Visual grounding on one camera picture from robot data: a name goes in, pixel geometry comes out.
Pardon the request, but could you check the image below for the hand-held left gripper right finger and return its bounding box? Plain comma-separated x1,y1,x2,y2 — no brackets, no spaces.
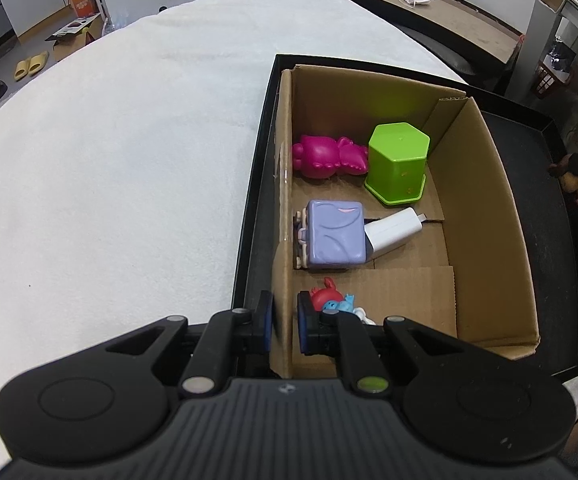
296,292,476,397

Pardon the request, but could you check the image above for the pink animal toy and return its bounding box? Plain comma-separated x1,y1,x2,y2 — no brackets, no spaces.
291,133,370,180

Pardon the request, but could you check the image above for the orange cardboard box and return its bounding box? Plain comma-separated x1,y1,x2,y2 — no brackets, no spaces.
66,0,96,19

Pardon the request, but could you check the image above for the purple block toy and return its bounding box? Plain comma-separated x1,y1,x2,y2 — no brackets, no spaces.
293,199,368,272

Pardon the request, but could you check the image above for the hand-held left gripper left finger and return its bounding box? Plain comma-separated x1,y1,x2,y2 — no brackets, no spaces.
104,290,276,397

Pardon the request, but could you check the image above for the blue figurine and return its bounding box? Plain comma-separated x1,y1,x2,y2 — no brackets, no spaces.
321,294,378,326

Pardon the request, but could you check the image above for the white charger adapter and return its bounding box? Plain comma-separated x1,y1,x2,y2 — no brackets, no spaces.
364,207,429,257

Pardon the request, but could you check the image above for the open cardboard box on floor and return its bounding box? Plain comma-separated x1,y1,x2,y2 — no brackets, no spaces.
44,12,104,62

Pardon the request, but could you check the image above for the brown-top low table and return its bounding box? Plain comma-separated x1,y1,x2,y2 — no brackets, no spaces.
351,0,526,93

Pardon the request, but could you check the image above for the black tray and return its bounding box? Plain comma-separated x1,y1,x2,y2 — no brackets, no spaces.
230,53,578,384

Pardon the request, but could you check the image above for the green hexagonal container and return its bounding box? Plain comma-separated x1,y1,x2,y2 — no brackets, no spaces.
364,122,431,208

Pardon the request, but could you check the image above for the red basket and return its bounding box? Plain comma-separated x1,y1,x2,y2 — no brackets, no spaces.
533,57,572,102

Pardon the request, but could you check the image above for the white blanket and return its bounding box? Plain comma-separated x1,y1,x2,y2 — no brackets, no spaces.
0,0,470,476

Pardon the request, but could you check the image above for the red crab toy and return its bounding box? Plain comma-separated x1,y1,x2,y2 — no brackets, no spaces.
309,277,343,311

